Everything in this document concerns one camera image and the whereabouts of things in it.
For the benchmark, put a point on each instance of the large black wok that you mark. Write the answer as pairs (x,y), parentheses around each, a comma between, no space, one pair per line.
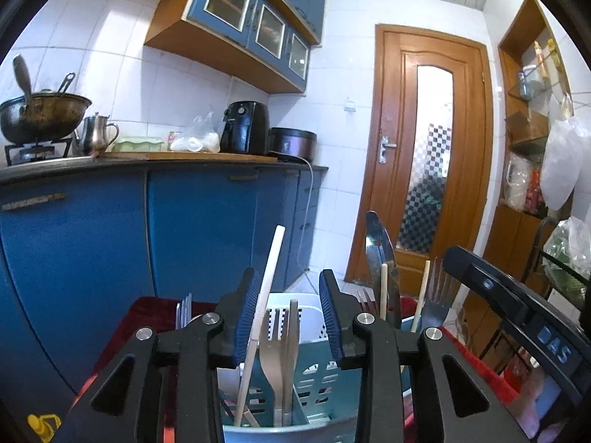
(41,117)

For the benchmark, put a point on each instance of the gas stove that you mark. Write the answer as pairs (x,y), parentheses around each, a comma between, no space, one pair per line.
(27,152)

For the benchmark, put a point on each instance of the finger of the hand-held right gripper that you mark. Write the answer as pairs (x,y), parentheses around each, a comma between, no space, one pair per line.
(480,277)

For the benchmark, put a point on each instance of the yellow plastic object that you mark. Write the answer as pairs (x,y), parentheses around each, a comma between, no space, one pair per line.
(44,424)

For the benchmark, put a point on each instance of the white wall hook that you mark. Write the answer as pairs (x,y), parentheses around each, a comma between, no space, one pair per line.
(349,104)

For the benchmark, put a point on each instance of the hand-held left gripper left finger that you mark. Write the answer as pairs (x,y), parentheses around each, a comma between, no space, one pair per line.
(247,318)

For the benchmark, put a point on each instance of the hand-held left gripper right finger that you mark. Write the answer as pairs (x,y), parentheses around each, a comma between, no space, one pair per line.
(333,323)

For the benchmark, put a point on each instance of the light blue utensil box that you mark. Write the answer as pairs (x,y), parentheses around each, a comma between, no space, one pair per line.
(307,314)

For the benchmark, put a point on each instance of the green container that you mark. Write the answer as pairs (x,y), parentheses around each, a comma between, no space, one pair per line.
(138,142)

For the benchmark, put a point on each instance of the metal table knife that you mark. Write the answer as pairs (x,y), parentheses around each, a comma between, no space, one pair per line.
(376,249)

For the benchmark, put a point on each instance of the black air fryer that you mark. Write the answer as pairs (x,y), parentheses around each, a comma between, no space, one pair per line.
(244,127)

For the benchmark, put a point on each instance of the blue kitchen base cabinet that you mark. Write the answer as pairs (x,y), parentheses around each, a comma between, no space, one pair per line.
(92,249)

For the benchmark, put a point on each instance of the wooden door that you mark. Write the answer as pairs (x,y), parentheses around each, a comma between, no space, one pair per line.
(392,78)

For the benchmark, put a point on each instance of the beige plastic chopstick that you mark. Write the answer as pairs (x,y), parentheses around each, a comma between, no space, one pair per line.
(272,267)

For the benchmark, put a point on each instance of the dark rice cooker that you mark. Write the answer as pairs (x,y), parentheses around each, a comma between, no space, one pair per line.
(293,143)

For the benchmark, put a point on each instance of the wooden shelf unit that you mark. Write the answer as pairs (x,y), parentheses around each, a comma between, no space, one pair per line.
(505,240)

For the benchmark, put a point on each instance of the plastic bag on counter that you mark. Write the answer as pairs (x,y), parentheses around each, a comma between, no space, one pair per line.
(198,137)

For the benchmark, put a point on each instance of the clear plastic bag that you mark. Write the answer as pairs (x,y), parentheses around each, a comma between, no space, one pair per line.
(561,161)

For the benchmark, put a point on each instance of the metal kettle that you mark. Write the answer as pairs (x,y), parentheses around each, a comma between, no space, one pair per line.
(94,136)

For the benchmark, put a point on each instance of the bag of green vegetables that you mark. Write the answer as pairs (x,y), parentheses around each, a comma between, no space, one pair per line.
(570,254)

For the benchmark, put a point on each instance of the blue wall cabinet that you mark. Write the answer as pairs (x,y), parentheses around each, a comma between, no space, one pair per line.
(240,14)

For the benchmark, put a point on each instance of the red printed blanket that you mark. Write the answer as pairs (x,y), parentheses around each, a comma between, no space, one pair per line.
(115,332)

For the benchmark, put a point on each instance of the beige plastic fork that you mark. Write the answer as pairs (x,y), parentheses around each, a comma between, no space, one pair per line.
(272,355)

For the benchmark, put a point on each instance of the person's right hand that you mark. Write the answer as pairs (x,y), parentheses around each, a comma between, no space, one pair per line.
(528,401)

